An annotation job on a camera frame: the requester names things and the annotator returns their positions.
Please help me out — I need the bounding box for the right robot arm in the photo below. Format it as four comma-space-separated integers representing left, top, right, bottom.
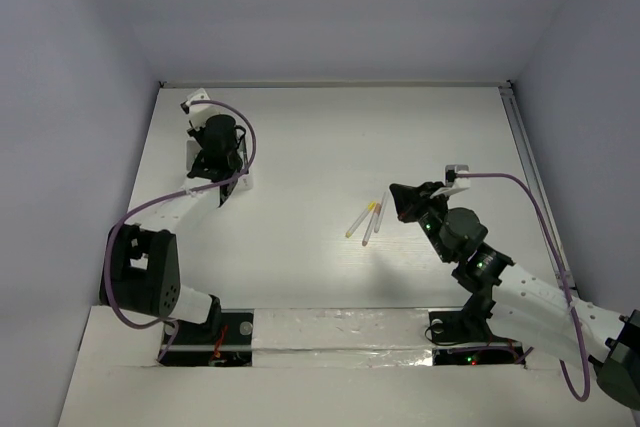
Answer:
389, 182, 639, 410

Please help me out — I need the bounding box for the orange banded white marker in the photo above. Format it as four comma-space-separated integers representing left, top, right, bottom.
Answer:
374, 191, 389, 233

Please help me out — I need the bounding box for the yellow marker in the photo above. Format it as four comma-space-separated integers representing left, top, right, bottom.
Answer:
345, 201, 376, 238

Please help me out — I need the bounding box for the pink white marker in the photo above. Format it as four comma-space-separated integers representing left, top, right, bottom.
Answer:
361, 203, 379, 247

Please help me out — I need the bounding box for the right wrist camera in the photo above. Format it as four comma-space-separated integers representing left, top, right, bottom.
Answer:
431, 164, 471, 198

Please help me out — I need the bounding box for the white divided container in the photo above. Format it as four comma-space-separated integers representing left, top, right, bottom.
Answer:
186, 139, 253, 190

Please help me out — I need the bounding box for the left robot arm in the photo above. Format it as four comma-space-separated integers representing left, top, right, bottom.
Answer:
101, 113, 255, 342

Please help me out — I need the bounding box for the white foam front board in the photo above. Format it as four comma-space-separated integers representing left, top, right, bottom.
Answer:
60, 307, 633, 426

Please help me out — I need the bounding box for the aluminium side rail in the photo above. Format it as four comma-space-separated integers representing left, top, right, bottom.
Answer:
498, 83, 579, 296

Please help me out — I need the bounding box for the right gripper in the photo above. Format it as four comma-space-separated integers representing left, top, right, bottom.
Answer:
390, 181, 452, 263

